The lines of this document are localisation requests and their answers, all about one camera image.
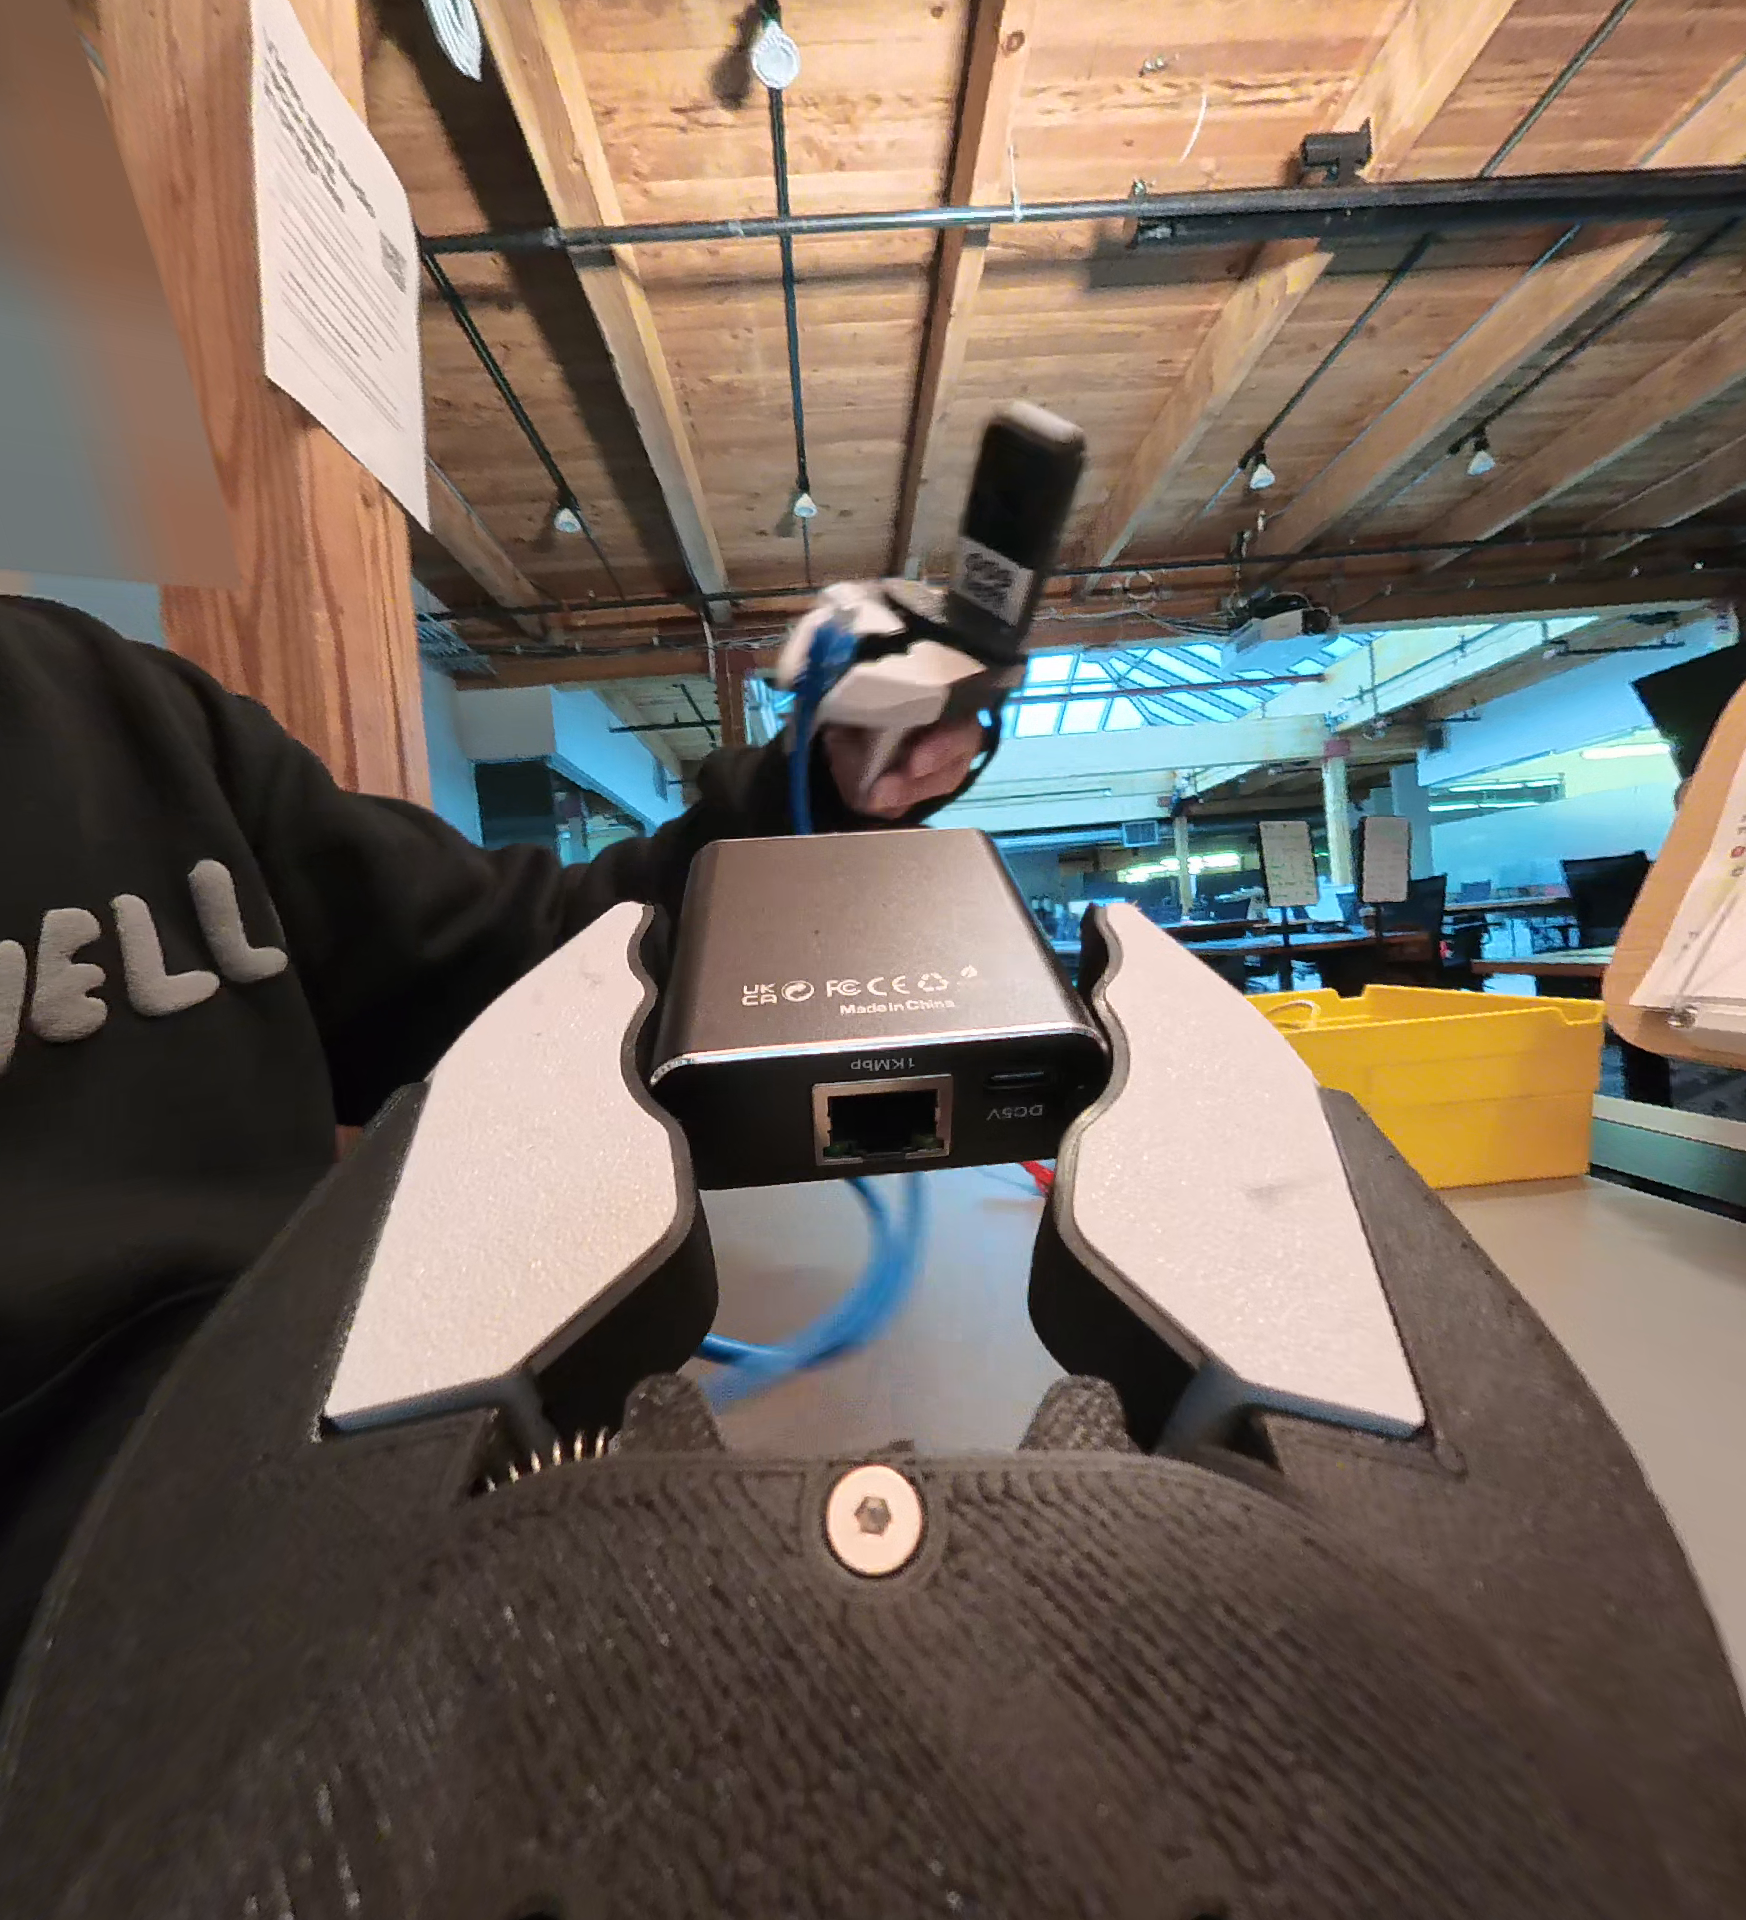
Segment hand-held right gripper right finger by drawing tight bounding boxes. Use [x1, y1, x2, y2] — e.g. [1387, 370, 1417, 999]
[1029, 901, 1430, 1457]

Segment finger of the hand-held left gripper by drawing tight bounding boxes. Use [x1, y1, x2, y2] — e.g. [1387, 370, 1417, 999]
[772, 581, 983, 726]

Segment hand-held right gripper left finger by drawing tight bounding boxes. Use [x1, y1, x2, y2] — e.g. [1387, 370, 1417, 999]
[318, 897, 720, 1427]

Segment yellow storage bin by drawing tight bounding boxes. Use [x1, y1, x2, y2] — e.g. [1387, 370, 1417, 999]
[1248, 981, 1610, 1189]

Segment black network splitter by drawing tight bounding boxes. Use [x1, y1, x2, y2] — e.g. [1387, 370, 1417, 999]
[648, 828, 1112, 1194]

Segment blue network cable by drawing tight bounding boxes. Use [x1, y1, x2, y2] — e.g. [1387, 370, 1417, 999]
[694, 621, 935, 1372]

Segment person's left forearm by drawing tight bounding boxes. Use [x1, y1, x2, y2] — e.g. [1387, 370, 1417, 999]
[318, 735, 875, 1127]

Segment grey desk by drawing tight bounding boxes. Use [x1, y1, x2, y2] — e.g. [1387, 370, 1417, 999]
[694, 1162, 1746, 1878]

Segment person's left hand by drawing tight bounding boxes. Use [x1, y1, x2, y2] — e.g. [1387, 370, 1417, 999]
[859, 718, 988, 822]

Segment ceiling projector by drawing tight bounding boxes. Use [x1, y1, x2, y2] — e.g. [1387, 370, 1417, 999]
[1222, 591, 1331, 669]

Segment person's dark sweater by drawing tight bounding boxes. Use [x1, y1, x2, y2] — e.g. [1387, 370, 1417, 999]
[0, 563, 516, 1848]

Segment wooden document stand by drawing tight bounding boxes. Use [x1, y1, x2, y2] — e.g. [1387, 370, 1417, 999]
[1599, 645, 1746, 1254]

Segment white paper notice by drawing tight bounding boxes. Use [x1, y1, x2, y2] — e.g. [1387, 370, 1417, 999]
[245, 0, 432, 531]

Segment black monitor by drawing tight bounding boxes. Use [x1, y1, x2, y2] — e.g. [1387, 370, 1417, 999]
[1629, 637, 1746, 782]

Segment wooden support post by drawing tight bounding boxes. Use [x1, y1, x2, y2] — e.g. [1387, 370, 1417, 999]
[78, 0, 432, 803]

